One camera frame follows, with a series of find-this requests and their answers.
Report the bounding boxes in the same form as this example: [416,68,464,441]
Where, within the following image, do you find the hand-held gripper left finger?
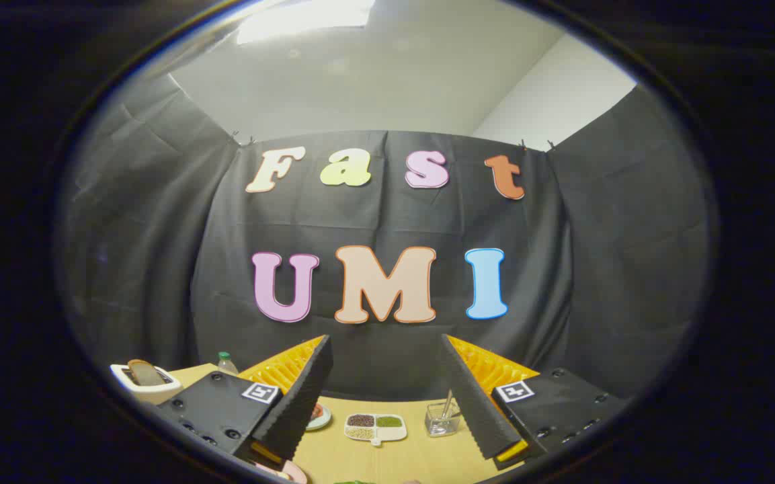
[157,335,334,471]

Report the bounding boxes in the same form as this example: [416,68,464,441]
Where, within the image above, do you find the pale green plate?
[306,403,332,432]

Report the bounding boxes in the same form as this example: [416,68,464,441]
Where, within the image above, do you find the toasted bread slice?
[127,360,166,387]

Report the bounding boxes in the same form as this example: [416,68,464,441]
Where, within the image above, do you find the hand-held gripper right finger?
[440,334,630,471]

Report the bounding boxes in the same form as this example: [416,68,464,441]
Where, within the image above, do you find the white divided dish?
[344,413,407,447]

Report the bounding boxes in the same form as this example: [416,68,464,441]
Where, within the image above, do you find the white toaster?
[110,362,183,405]

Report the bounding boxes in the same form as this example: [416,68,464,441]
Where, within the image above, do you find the pink plate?
[253,460,308,484]

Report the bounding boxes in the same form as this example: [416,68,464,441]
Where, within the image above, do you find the wire mesh basket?
[425,400,462,438]

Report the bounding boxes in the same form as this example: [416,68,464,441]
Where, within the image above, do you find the ceiling light panel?
[236,0,376,45]

